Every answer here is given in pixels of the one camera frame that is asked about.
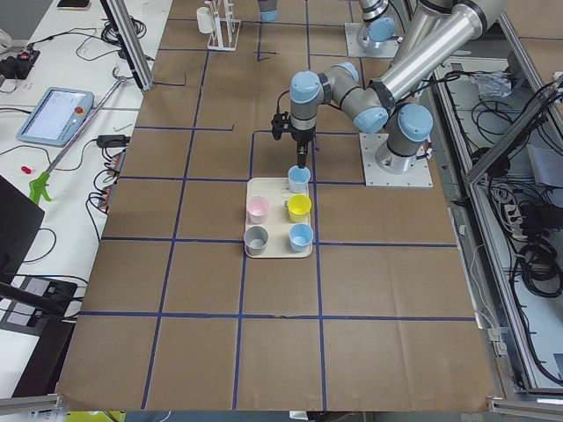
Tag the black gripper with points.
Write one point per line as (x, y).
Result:
(302, 137)

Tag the light blue cup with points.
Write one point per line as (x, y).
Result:
(299, 178)
(300, 237)

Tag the white ikea cup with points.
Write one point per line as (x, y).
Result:
(205, 20)

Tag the yellow cup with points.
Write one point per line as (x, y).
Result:
(299, 206)

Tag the pink cup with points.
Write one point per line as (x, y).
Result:
(257, 209)

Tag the grey cup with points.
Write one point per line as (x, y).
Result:
(255, 240)

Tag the cream plastic tray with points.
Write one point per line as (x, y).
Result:
(278, 223)

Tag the allen key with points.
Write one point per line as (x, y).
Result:
(118, 129)

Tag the black power adapter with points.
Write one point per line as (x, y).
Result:
(112, 141)

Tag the teach pendant tablet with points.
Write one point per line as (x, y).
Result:
(57, 117)

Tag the black monitor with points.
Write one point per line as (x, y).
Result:
(20, 220)

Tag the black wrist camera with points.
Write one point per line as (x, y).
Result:
(280, 125)

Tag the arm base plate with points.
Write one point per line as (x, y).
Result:
(358, 44)
(384, 169)

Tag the white wire cup rack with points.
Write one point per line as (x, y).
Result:
(225, 35)

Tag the aluminium frame post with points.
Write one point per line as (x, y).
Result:
(120, 20)

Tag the green handled reacher grabber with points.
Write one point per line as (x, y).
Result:
(38, 186)

